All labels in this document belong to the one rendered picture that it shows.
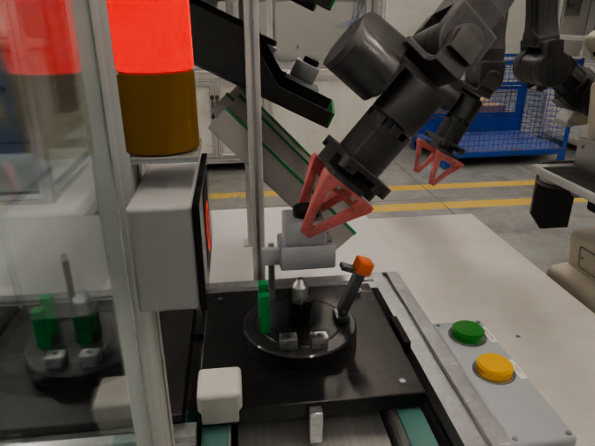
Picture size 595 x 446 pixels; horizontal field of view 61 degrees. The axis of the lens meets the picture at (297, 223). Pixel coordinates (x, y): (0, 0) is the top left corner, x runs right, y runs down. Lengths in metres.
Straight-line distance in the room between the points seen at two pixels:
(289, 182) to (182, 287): 0.49
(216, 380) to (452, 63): 0.41
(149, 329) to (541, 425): 0.40
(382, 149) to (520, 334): 0.48
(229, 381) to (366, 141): 0.29
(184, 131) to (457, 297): 0.74
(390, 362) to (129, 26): 0.45
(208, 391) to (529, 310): 0.63
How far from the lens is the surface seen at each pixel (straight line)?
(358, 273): 0.61
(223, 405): 0.55
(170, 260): 0.31
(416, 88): 0.55
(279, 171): 0.78
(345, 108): 4.76
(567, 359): 0.89
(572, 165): 1.25
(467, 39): 0.57
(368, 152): 0.54
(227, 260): 1.08
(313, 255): 0.58
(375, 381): 0.59
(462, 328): 0.69
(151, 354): 0.40
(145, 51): 0.32
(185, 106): 0.33
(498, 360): 0.65
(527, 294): 1.05
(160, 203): 0.30
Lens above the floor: 1.34
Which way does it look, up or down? 22 degrees down
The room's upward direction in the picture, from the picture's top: straight up
